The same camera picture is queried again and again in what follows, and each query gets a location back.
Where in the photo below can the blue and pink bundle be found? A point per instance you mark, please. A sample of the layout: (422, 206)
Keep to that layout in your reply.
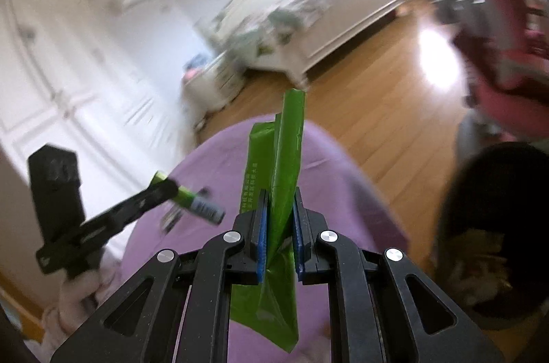
(197, 67)

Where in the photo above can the green tube with label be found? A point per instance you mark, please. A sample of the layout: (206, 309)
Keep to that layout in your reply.
(193, 202)

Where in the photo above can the white wardrobe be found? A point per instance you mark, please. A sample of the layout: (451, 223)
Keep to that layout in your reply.
(64, 67)

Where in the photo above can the black trash bin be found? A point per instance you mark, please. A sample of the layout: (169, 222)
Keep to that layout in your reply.
(484, 191)

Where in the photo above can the pink desk chair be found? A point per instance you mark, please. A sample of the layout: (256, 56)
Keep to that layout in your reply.
(502, 88)

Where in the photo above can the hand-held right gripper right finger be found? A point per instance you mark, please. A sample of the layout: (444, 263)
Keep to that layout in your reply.
(299, 243)

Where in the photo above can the white bed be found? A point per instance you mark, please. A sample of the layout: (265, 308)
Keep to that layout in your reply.
(343, 32)

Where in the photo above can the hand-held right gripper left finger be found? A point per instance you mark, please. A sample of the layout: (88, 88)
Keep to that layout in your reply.
(259, 243)

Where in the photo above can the white nightstand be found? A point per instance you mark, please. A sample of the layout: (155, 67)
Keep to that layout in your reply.
(210, 88)

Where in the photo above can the green snack packet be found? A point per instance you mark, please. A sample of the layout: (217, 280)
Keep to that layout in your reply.
(283, 157)

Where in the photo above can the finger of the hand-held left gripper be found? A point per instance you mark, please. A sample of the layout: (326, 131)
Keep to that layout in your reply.
(137, 202)

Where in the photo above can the purple blanket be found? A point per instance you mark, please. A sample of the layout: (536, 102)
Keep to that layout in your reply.
(343, 208)

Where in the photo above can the pale floral duvet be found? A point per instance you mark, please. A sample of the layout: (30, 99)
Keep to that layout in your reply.
(300, 2)

